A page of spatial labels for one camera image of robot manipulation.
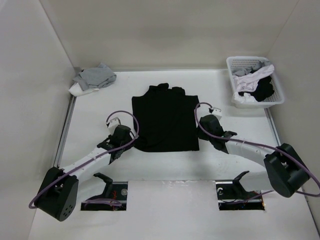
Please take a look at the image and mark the black tank top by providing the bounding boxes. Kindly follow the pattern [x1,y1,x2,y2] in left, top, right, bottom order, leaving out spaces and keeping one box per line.
[131,83,200,153]

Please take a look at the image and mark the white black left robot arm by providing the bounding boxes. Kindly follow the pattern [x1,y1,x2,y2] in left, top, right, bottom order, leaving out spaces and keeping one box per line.
[29,125,138,222]

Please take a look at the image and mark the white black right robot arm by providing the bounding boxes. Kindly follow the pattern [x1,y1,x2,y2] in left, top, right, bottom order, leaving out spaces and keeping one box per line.
[195,114,311,198]

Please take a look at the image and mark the grey folded tank top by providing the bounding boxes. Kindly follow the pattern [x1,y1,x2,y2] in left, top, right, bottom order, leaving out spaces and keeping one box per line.
[73,63,117,91]

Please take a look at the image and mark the white folded tank top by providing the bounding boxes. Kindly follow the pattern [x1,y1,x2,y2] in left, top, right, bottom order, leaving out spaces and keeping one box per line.
[68,83,99,97]

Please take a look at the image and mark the white garment in basket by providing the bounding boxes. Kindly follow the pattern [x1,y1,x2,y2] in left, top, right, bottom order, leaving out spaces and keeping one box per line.
[232,64,275,104]

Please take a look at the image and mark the grey garment in basket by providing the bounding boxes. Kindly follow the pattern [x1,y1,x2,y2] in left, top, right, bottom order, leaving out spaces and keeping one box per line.
[231,60,271,77]

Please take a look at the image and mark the white plastic laundry basket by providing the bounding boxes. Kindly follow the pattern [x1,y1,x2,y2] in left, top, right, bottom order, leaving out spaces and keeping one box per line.
[226,56,285,109]

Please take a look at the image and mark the black garment in basket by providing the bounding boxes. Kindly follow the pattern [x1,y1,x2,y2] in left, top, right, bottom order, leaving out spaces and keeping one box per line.
[239,76,275,102]

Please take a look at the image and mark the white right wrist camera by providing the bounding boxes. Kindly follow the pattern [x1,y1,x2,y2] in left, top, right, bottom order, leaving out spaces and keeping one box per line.
[209,107,222,120]

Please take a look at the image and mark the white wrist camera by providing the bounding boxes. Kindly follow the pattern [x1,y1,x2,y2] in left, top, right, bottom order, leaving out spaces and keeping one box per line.
[209,107,222,120]
[105,117,121,133]

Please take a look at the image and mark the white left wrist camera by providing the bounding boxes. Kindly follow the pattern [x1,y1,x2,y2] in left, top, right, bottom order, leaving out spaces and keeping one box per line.
[105,117,121,133]

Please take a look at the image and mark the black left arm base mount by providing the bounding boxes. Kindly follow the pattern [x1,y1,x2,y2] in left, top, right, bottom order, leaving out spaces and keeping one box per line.
[80,172,129,212]

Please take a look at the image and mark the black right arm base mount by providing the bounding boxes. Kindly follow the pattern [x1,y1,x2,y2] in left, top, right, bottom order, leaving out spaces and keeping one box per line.
[215,171,265,211]

